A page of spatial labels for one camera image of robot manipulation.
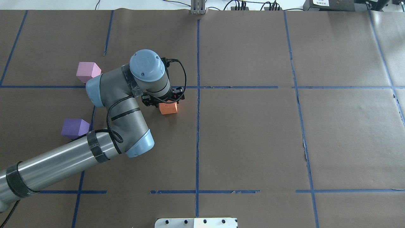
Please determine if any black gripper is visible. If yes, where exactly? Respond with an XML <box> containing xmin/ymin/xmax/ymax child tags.
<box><xmin>141</xmin><ymin>87</ymin><xmax>185</xmax><ymax>108</ymax></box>

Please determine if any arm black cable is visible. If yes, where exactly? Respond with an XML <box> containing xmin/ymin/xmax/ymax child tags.
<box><xmin>106</xmin><ymin>58</ymin><xmax>187</xmax><ymax>143</ymax></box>

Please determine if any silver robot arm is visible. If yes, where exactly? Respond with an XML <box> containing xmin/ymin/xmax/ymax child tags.
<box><xmin>0</xmin><ymin>49</ymin><xmax>186</xmax><ymax>212</ymax></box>

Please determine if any orange foam cube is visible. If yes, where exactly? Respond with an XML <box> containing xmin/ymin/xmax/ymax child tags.
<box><xmin>158</xmin><ymin>102</ymin><xmax>178</xmax><ymax>115</ymax></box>

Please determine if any pink foam cube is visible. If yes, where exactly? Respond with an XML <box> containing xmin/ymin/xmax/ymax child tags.
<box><xmin>76</xmin><ymin>62</ymin><xmax>102</xmax><ymax>84</ymax></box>

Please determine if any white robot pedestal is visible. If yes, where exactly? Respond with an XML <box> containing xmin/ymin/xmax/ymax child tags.
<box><xmin>154</xmin><ymin>217</ymin><xmax>238</xmax><ymax>228</ymax></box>

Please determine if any purple foam cube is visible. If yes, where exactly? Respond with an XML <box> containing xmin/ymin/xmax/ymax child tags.
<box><xmin>61</xmin><ymin>118</ymin><xmax>90</xmax><ymax>140</ymax></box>

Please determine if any aluminium frame post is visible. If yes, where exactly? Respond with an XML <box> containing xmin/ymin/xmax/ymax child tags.
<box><xmin>190</xmin><ymin>0</ymin><xmax>207</xmax><ymax>15</ymax></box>

